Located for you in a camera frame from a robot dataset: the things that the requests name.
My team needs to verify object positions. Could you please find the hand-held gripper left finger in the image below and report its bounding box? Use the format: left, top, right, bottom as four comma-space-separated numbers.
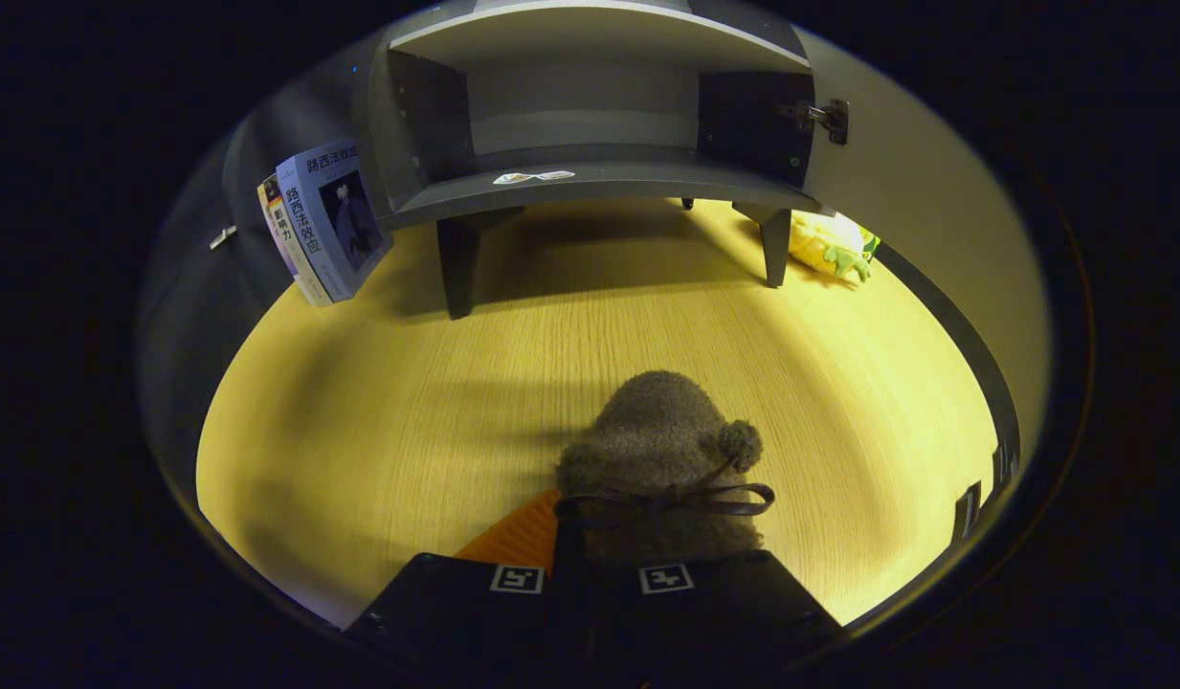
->
341, 488, 590, 676

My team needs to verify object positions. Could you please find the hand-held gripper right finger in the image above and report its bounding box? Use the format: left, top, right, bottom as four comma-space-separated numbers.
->
590, 547, 844, 676

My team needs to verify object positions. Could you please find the brown fuzzy shoe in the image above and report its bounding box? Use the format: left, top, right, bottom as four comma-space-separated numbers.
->
554, 370, 777, 566

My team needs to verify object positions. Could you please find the grey shoe cabinet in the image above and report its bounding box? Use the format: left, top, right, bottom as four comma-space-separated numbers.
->
350, 0, 851, 320

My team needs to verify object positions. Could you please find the metal door hinge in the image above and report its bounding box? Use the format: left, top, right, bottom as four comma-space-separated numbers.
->
779, 99, 851, 146

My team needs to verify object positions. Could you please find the yellow green plush toy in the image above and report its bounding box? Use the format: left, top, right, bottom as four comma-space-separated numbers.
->
789, 211, 881, 284

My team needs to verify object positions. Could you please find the black backdrop cloth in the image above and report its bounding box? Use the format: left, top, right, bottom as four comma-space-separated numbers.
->
138, 67, 380, 499

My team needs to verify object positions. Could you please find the blue book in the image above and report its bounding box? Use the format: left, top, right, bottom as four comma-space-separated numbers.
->
276, 141, 394, 303

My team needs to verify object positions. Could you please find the white yellow book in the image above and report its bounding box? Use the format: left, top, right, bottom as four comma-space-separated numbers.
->
256, 174, 334, 308

